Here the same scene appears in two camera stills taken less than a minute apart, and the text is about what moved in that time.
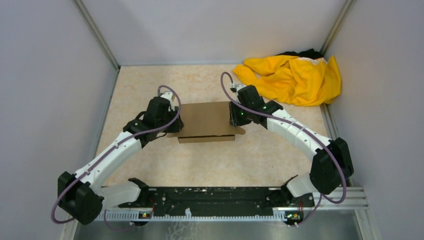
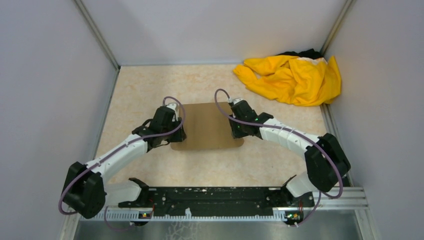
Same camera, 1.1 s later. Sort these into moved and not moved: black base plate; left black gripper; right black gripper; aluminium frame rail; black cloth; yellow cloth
Moved: right black gripper; left black gripper
Not moved: black cloth; black base plate; aluminium frame rail; yellow cloth
